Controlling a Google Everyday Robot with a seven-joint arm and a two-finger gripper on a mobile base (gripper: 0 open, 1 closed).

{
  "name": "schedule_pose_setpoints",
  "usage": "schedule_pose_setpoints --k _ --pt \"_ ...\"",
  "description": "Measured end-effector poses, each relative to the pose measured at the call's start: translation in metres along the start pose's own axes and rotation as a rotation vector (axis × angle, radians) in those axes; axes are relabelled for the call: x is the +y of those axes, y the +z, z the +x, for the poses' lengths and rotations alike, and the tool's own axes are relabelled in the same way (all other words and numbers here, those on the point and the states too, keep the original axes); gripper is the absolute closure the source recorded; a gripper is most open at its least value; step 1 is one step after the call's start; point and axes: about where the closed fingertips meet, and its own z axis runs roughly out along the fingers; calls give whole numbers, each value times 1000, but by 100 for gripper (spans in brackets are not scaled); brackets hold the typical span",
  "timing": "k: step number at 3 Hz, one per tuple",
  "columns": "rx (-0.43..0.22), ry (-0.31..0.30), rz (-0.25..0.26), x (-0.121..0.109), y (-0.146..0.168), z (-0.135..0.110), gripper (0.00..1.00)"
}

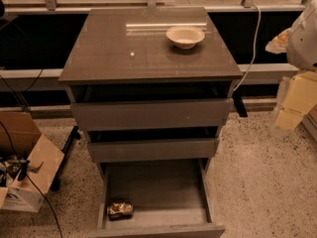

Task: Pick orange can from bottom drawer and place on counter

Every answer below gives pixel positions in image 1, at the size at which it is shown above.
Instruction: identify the grey bottom drawer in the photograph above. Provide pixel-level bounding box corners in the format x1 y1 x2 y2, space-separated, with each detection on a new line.
88 160 225 238

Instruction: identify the orange can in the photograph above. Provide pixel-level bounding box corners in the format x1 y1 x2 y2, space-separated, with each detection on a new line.
107 201 134 219

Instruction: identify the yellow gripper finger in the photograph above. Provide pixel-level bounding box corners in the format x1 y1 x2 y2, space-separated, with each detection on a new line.
265 29 290 55
269 70 317 137

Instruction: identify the white cable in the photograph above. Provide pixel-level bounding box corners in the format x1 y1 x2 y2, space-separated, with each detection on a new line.
232 3 263 93

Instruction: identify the black cable on floor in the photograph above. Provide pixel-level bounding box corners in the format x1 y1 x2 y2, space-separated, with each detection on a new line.
0 120 64 238

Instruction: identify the black bracket behind cabinet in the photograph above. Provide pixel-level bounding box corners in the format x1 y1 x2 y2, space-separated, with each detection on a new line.
232 91 248 118

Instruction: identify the grey drawer cabinet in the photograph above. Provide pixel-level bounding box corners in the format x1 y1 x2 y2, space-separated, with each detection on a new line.
57 6 244 238

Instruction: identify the open cardboard box left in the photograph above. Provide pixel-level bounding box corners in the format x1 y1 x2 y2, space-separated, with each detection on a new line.
0 112 63 212

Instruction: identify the white paper bowl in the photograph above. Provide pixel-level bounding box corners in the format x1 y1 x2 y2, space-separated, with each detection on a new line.
166 26 205 50

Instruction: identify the grey top drawer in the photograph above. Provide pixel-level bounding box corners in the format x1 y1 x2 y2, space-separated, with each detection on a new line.
69 81 234 131

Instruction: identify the grey drawer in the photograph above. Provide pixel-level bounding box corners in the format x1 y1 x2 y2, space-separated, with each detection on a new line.
88 127 219 163
88 160 225 238
69 81 234 131

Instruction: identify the black stand leg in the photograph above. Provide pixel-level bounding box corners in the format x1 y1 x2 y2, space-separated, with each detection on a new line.
51 126 80 191

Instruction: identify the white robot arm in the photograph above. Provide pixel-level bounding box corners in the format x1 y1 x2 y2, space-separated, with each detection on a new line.
265 0 317 136

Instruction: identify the grey middle drawer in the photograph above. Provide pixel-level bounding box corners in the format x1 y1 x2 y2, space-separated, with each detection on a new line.
88 127 219 163

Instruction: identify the cardboard box right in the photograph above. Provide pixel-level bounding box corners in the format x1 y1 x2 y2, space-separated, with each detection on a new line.
302 105 317 142

